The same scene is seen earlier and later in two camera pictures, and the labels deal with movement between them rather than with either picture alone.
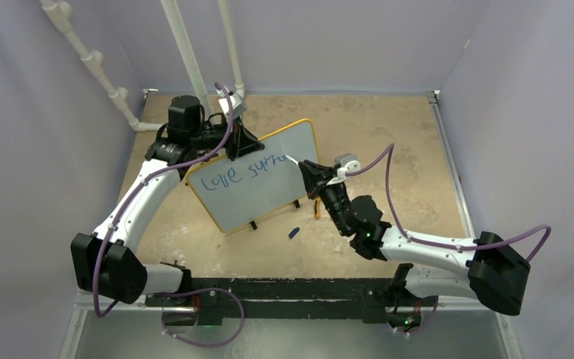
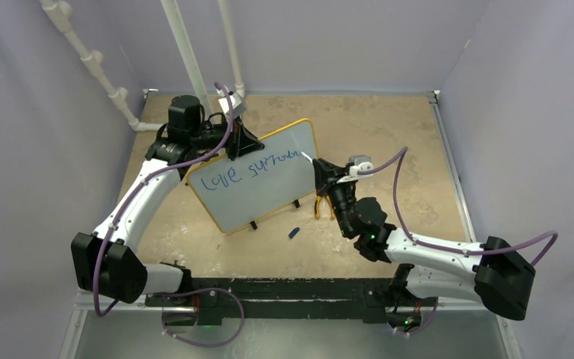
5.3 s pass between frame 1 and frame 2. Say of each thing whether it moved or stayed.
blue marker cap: stayed
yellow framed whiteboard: stayed
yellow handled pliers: stayed
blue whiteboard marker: moved
